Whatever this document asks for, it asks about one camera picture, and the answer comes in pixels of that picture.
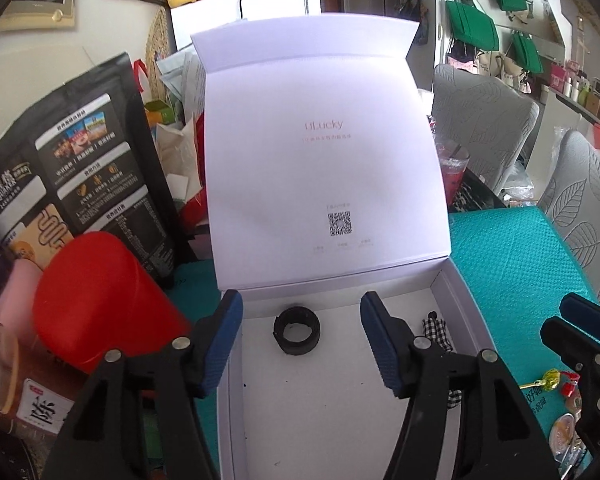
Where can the white plastic bag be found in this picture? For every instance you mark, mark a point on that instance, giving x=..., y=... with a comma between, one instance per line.
x=517, y=182

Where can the black printed food bag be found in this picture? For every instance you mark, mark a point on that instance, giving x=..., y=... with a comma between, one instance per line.
x=105, y=135

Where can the row of small bottles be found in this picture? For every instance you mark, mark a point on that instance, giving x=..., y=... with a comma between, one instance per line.
x=587, y=95

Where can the round woven mat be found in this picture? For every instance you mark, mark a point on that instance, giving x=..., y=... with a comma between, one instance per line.
x=157, y=50

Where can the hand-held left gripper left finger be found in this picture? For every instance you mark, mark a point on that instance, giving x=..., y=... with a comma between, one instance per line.
x=223, y=347

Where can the grey leaf pattern chair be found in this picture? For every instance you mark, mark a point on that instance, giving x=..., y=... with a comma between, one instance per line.
x=485, y=120
x=585, y=195

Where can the teal bubble mailer mat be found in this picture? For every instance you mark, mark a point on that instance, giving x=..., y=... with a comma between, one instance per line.
x=510, y=270

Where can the white gift box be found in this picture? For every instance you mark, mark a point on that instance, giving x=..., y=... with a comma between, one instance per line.
x=320, y=160

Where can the white fridge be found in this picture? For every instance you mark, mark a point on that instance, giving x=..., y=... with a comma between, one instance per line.
x=275, y=5

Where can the dark hanging handbag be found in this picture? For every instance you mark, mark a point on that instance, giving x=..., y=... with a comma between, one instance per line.
x=412, y=5

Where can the red round canister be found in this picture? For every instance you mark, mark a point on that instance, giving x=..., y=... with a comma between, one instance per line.
x=95, y=300

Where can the kraft paper bag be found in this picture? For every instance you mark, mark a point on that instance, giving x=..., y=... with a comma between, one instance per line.
x=180, y=155

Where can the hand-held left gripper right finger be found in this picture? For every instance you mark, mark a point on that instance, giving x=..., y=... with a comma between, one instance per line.
x=380, y=347

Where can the black white checkered scrunchie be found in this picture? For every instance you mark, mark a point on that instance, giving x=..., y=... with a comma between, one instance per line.
x=437, y=331

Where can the cup of red drink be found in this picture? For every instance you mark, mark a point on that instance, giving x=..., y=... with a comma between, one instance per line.
x=452, y=180

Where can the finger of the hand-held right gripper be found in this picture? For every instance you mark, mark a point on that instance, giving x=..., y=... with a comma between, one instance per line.
x=567, y=342
x=582, y=310

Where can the yellow red candy trinket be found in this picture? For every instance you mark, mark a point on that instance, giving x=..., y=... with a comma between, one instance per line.
x=555, y=380

